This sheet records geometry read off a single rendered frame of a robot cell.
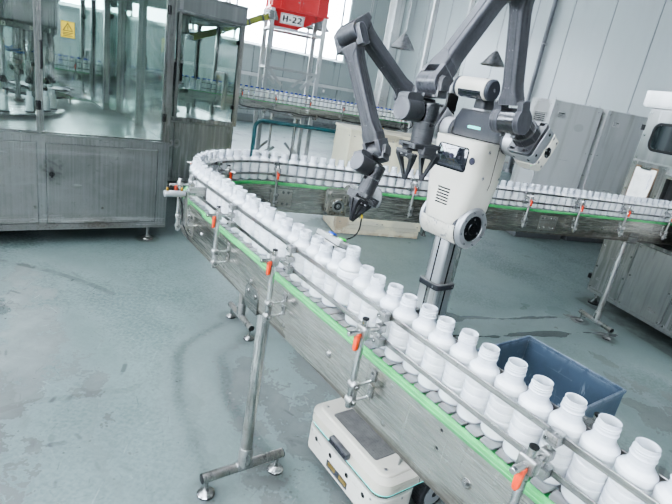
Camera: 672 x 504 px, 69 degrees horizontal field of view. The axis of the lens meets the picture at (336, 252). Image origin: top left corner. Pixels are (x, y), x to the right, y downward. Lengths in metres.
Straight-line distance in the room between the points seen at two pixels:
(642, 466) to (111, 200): 4.14
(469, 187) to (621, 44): 13.01
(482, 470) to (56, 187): 3.90
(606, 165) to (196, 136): 5.66
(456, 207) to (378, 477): 1.05
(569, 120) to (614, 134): 0.82
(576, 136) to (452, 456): 6.70
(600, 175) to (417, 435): 7.07
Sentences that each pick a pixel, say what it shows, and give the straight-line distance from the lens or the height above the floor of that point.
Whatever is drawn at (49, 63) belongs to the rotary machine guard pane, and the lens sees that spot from 4.31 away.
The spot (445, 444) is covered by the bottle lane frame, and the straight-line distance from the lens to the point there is 1.11.
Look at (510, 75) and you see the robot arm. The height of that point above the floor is 1.71.
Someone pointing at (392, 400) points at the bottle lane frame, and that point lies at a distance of 1.20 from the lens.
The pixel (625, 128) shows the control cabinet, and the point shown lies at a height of 1.69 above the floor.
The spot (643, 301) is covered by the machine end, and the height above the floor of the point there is 0.28.
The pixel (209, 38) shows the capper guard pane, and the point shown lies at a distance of 6.59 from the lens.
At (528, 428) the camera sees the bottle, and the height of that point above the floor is 1.08.
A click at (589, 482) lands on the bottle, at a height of 1.06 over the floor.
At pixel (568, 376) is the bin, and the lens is 1.67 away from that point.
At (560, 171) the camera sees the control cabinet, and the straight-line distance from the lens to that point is 7.53.
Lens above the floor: 1.60
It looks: 19 degrees down
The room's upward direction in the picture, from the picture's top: 10 degrees clockwise
